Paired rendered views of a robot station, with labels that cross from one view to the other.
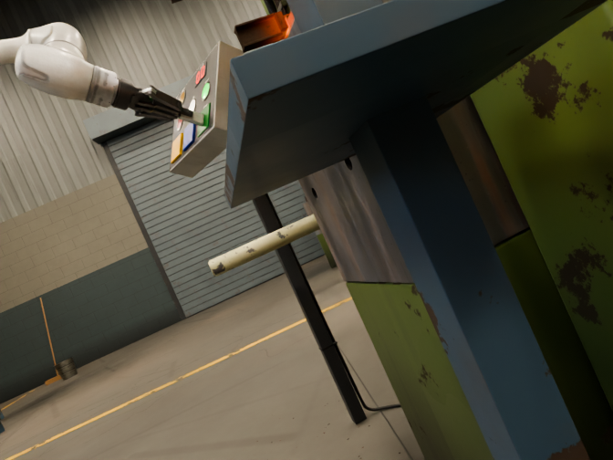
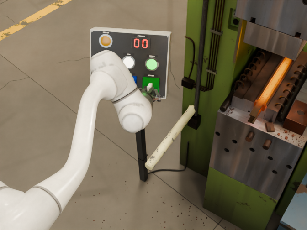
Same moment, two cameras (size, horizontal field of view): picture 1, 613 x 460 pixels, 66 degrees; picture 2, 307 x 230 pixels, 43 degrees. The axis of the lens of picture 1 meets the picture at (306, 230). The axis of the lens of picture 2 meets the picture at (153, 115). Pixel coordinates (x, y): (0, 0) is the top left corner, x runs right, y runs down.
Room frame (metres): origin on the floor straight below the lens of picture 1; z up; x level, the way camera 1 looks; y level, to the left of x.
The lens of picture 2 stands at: (0.42, 0.91, 2.20)
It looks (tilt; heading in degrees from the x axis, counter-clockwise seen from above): 50 degrees down; 319
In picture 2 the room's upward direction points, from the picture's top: 2 degrees counter-clockwise
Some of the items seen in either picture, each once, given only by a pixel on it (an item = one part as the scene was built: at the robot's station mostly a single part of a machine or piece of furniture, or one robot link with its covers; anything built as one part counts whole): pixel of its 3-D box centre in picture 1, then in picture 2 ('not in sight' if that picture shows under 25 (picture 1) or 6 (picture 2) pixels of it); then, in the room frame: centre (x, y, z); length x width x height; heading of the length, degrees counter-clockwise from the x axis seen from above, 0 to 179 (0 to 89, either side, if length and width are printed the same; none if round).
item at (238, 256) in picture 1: (287, 235); (172, 136); (1.26, 0.05, 0.62); 0.44 x 0.05 x 0.05; 104
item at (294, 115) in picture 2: not in sight; (299, 117); (0.79, -0.22, 0.95); 0.12 x 0.09 x 0.07; 104
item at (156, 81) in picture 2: (205, 120); (150, 85); (1.31, 0.13, 1.00); 0.07 x 0.05 x 0.07; 39
